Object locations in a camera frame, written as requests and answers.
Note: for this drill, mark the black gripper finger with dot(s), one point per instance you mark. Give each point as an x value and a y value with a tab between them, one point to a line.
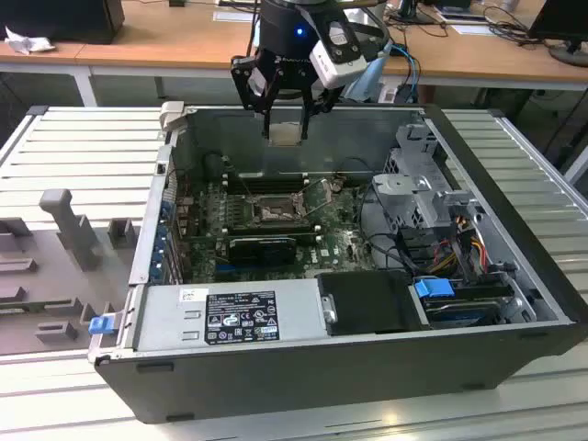
243	82
306	119

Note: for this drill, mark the silver green CPU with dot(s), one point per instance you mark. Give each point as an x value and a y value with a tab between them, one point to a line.
285	135

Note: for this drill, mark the black RAM slot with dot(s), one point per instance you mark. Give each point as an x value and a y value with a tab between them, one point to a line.
275	175
275	180
275	225
275	190
275	235
275	185
275	219
275	230

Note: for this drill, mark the CPU socket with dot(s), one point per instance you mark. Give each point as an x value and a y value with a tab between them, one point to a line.
271	212

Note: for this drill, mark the wooden desk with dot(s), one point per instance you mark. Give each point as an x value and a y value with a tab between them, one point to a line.
184	32

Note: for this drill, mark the grey plastic case latch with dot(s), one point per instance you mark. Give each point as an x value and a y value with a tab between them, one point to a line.
172	117

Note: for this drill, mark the grey metal drive cage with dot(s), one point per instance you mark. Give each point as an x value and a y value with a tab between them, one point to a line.
413	193

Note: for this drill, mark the green motherboard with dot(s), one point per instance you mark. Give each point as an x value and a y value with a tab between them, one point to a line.
331	248

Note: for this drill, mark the black monitor stand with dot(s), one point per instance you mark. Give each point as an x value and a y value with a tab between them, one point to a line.
413	11

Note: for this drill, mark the black graphics card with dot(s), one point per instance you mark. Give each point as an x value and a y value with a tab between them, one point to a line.
262	250

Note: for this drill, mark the white papers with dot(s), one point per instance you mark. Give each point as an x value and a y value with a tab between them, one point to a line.
461	20

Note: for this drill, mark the black plastic shroud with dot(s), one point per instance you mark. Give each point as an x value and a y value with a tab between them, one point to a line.
367	298

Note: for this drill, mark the black box on desk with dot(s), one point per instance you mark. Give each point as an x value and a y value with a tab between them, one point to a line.
59	18

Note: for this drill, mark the hard disk in blue carrier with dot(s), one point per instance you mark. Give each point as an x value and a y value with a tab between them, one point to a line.
432	291

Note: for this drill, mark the crumpled white paper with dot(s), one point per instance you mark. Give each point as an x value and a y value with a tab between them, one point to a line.
27	42

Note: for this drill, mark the grey power supply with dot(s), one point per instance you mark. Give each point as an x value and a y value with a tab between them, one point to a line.
174	321

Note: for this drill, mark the grey parts rack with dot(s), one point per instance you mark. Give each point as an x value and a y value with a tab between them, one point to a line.
69	275

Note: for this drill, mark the black PC case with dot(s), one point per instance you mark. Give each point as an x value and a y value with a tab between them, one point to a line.
275	381

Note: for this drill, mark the black monitor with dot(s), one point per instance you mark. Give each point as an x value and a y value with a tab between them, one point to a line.
560	18

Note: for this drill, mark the blue plastic latch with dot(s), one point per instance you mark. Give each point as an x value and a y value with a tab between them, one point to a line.
101	325

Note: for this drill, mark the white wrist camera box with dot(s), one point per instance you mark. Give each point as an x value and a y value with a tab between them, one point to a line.
335	64

